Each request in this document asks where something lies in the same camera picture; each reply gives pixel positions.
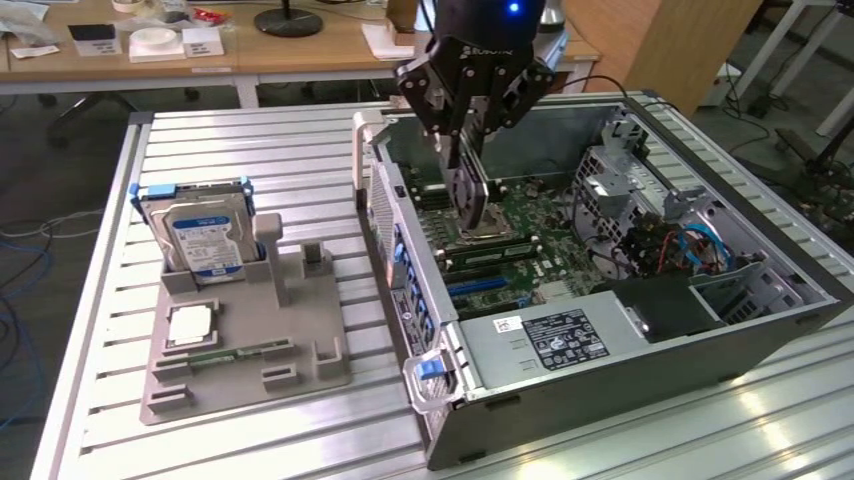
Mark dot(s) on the blue card retainer clips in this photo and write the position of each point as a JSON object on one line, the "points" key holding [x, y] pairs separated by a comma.
{"points": [[401, 255]]}

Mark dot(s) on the black round lamp base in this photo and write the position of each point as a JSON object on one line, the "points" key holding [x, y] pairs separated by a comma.
{"points": [[289, 24]]}

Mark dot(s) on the wooden desk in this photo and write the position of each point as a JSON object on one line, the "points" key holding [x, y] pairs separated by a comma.
{"points": [[301, 55]]}

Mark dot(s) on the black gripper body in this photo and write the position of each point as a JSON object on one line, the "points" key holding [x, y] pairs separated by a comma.
{"points": [[488, 30]]}

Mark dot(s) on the black equipment stand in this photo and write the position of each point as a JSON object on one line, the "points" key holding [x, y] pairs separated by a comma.
{"points": [[821, 165]]}

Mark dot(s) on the green RAM stick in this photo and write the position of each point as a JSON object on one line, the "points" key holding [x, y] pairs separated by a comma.
{"points": [[217, 356]]}

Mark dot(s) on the green motherboard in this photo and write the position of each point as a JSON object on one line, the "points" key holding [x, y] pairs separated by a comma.
{"points": [[554, 235]]}

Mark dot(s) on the white wall box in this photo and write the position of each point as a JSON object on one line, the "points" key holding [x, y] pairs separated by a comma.
{"points": [[728, 90]]}

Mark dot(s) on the graphics card with black fan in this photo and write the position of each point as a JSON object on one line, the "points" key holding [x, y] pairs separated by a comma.
{"points": [[468, 195]]}

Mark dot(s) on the brown cardboard box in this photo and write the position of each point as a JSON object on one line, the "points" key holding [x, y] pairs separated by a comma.
{"points": [[401, 15]]}

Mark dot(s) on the wooden cabinet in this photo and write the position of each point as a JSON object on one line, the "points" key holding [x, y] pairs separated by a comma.
{"points": [[681, 50]]}

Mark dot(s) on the RAM stick with white label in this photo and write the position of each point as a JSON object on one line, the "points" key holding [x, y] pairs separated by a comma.
{"points": [[488, 255]]}

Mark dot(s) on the white tape roll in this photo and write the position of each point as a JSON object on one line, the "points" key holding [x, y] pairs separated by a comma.
{"points": [[126, 6]]}

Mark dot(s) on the red small item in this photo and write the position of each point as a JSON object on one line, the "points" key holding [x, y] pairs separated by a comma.
{"points": [[209, 16]]}

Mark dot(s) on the white box with black top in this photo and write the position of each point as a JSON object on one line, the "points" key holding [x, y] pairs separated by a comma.
{"points": [[97, 45]]}

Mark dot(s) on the white paper slip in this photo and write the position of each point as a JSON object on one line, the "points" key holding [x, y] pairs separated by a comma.
{"points": [[34, 51]]}

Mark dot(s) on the grey parts rack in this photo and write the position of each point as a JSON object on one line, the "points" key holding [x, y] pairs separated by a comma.
{"points": [[248, 320]]}

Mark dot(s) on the grey power supply unit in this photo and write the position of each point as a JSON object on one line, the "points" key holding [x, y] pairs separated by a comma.
{"points": [[497, 360]]}

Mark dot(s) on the silver chipset heatsink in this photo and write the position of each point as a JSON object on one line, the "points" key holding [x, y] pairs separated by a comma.
{"points": [[554, 291]]}

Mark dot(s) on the blue expansion slot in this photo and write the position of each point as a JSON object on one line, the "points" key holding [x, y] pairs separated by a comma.
{"points": [[477, 286]]}

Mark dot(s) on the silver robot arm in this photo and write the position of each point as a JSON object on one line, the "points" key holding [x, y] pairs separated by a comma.
{"points": [[553, 11]]}

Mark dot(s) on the clear plastic bag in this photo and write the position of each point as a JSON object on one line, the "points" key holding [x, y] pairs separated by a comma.
{"points": [[27, 30]]}

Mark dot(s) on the blue case latch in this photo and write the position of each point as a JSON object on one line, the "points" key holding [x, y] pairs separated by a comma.
{"points": [[428, 371]]}

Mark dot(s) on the CPU socket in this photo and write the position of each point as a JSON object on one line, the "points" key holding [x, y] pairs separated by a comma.
{"points": [[501, 232]]}

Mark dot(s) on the black plastic shroud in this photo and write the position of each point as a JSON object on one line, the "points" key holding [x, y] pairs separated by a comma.
{"points": [[668, 310]]}

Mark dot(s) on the black office chair base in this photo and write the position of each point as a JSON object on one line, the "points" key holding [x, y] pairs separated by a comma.
{"points": [[81, 107]]}

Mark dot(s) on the hard disk in blue carrier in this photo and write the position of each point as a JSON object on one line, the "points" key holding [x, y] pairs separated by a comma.
{"points": [[204, 240]]}

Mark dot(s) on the dark grey open PC case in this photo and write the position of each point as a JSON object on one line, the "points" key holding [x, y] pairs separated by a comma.
{"points": [[601, 390]]}

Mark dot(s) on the small white labelled box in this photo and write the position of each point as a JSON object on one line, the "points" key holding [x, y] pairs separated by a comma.
{"points": [[204, 45]]}

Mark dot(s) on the white box with round dish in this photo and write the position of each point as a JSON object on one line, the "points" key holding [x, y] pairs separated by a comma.
{"points": [[157, 47]]}

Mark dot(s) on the white paper booklet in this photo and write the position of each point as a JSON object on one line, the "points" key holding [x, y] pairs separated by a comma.
{"points": [[384, 42]]}

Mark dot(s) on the silver CPU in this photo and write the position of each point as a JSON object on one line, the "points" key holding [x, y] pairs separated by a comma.
{"points": [[190, 326]]}

